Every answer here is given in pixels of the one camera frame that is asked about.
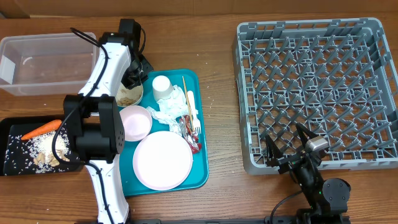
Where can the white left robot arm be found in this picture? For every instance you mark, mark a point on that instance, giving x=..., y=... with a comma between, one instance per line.
x=92, y=120

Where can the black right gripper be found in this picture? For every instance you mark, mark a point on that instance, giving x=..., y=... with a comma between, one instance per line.
x=294, y=159

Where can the grey plastic dishwasher rack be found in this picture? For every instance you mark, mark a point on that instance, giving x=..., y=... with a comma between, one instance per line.
x=335, y=76

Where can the clear plastic bin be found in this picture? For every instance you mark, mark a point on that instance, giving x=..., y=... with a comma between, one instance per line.
x=46, y=64

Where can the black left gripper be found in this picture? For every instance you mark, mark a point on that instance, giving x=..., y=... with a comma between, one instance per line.
x=129, y=81

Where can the white plastic fork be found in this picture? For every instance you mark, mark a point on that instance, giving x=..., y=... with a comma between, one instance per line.
x=196, y=121

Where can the pile of rice and peanuts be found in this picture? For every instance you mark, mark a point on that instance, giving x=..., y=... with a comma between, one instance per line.
x=33, y=156

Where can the white bowl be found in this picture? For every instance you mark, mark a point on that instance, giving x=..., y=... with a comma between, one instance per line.
x=126, y=97

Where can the white paper cup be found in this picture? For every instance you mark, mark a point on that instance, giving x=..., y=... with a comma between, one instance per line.
x=161, y=87

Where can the orange carrot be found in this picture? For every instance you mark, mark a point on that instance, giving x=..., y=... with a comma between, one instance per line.
x=44, y=129

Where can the red snack wrapper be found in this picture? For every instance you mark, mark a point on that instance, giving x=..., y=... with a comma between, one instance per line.
x=190, y=136

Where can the pink bowl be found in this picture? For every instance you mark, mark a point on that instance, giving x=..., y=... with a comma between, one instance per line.
x=137, y=122

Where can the wooden chopstick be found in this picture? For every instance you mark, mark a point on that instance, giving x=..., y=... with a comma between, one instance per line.
x=188, y=104

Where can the crumpled white tissue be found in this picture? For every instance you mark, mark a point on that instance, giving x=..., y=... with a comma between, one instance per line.
x=170, y=109

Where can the black food waste tray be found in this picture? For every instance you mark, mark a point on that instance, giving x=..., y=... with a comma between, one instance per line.
x=25, y=125

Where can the large white plate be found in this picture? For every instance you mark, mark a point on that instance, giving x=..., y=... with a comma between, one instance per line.
x=162, y=160

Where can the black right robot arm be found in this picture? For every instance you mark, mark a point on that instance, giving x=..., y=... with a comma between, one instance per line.
x=328, y=199

